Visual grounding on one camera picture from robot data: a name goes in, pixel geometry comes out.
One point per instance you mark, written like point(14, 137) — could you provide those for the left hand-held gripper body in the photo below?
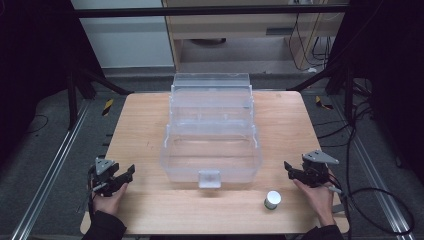
point(104, 173)

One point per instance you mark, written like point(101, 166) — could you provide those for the black metal stand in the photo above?
point(348, 93)
point(71, 100)

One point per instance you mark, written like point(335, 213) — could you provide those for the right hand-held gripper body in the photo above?
point(318, 168)

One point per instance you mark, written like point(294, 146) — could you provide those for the white cabinet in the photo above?
point(126, 43)

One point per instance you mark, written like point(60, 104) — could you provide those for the light wooden desk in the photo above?
point(233, 26)

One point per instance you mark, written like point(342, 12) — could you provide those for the clear plastic storage box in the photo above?
point(211, 133)

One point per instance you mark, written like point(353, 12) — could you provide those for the black curtain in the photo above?
point(393, 83)
point(33, 66)

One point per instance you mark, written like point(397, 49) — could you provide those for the person's left hand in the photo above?
point(110, 201)

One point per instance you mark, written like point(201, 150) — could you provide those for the aluminium floor rail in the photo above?
point(373, 166)
point(53, 170)

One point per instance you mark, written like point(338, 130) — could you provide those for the person's right hand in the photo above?
point(316, 200)

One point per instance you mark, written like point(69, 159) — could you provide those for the black horizontal bar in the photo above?
point(200, 11)

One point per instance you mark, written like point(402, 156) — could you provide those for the yellow black tape strip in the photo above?
point(107, 107)
point(322, 104)

